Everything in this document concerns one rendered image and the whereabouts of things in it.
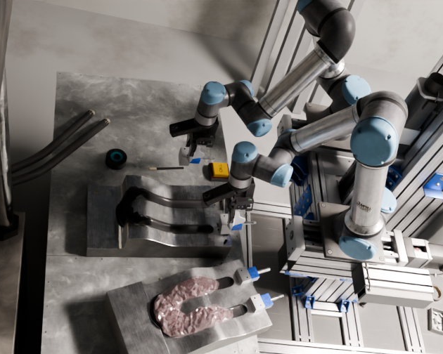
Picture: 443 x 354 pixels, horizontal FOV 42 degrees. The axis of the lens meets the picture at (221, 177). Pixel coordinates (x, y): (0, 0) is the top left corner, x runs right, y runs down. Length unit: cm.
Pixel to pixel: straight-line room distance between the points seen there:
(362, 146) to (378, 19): 280
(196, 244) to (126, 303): 34
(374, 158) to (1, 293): 123
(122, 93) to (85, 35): 151
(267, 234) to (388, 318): 72
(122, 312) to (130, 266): 24
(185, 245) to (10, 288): 59
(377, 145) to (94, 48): 268
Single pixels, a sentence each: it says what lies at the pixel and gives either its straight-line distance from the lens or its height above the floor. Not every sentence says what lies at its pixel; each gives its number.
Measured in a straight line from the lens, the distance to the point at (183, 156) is 214.
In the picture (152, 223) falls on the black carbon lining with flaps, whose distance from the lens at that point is 200.
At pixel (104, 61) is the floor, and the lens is 382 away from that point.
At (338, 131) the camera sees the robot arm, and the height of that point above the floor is 145.
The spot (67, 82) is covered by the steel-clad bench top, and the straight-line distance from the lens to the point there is 253.
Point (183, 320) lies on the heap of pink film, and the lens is 188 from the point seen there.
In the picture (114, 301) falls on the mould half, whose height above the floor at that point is 91.
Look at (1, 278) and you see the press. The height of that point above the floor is 79.
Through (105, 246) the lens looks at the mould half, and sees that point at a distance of 200.
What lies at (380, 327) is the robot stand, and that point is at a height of 21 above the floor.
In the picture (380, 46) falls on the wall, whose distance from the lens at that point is 444.
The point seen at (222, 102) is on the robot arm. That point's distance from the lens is 193.
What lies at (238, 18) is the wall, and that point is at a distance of 413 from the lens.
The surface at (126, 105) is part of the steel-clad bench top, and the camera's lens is 247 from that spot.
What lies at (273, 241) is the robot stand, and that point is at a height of 21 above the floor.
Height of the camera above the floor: 260
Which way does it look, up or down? 51 degrees down
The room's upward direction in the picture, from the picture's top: 23 degrees clockwise
